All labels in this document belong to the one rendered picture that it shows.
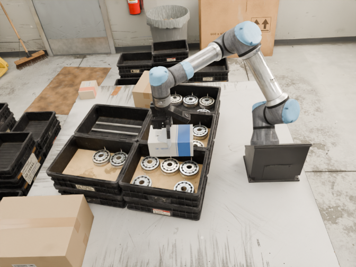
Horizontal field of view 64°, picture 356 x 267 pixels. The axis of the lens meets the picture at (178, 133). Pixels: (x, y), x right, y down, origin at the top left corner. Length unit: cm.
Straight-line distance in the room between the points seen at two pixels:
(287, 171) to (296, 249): 40
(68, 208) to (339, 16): 431
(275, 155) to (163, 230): 68
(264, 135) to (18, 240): 124
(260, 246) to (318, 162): 155
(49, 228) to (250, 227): 94
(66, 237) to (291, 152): 113
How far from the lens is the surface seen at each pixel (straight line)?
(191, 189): 144
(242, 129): 199
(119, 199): 156
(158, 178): 153
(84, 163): 172
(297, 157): 160
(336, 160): 297
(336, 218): 257
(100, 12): 452
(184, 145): 127
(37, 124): 294
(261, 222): 155
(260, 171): 163
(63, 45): 493
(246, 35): 136
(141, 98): 214
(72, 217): 142
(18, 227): 151
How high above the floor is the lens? 201
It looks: 42 degrees down
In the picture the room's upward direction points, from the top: 5 degrees counter-clockwise
